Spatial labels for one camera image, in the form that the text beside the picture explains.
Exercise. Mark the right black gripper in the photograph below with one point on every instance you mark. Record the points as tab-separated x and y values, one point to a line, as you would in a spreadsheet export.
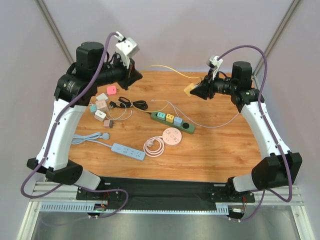
208	86

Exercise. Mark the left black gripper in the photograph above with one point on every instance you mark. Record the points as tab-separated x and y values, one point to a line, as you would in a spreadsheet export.
129	75

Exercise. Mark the orange charger plug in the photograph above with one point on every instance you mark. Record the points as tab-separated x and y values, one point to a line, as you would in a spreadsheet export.
187	90

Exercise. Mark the green power strip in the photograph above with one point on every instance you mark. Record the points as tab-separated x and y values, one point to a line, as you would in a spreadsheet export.
186	126

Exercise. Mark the beige patterned cube charger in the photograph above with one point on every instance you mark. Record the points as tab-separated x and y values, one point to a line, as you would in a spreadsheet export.
102	106

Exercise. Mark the light blue small charger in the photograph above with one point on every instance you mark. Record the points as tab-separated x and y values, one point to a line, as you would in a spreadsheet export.
93	109

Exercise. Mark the white charger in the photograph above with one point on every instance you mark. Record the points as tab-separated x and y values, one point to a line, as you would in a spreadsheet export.
100	115

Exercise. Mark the brown pink charger plug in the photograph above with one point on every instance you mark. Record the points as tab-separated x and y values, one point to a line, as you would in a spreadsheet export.
108	124

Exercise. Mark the pink round power strip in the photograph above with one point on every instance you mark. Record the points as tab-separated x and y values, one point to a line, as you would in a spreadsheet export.
171	137

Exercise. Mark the light blue power strip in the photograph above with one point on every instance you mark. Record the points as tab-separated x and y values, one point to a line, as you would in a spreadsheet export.
116	147

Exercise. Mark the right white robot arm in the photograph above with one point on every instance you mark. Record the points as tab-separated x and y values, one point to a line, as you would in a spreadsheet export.
279	166

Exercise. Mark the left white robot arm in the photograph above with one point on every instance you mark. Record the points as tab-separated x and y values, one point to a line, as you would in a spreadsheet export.
73	94

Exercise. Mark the blue charger plug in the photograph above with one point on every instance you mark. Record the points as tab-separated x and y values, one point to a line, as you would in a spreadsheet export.
177	121

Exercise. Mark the yellow charger plug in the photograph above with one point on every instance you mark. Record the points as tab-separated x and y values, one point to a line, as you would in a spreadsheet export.
170	118

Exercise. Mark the teal charger plug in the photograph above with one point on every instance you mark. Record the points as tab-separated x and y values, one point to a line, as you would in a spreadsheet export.
161	116

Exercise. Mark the black base mat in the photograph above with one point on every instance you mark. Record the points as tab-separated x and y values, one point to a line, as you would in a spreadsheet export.
166	194

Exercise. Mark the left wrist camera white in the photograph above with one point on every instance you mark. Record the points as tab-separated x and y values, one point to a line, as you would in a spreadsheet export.
126	48

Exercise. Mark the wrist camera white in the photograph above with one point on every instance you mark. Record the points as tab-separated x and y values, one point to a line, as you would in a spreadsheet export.
126	48
214	63

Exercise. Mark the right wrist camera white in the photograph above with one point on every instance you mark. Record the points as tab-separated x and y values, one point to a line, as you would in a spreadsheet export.
214	63

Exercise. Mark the grey slotted cable duct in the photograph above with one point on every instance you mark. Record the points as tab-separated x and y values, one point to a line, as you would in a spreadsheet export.
95	208

